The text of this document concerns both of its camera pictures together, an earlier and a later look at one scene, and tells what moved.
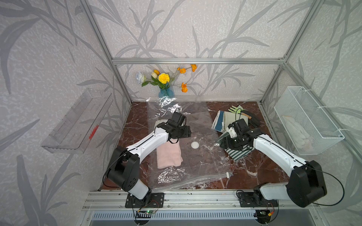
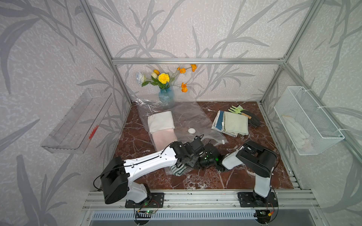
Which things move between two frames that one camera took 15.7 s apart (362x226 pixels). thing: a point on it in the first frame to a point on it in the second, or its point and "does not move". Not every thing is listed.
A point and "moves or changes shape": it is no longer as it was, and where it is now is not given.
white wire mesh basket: [311, 129] does not move
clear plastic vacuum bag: [204, 163] moves or changes shape
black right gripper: [226, 140] to [198, 164]
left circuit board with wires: [144, 214] does not move
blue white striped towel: [218, 125] does not move
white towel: [158, 121] moves or changes shape
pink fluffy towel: [168, 155] moves or changes shape
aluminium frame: [218, 201] does not move
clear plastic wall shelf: [74, 133] does not move
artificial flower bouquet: [162, 80] does not move
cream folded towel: [229, 117] does not move
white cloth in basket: [301, 137] does not move
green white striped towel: [236, 155] moves or changes shape
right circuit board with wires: [263, 216] does not move
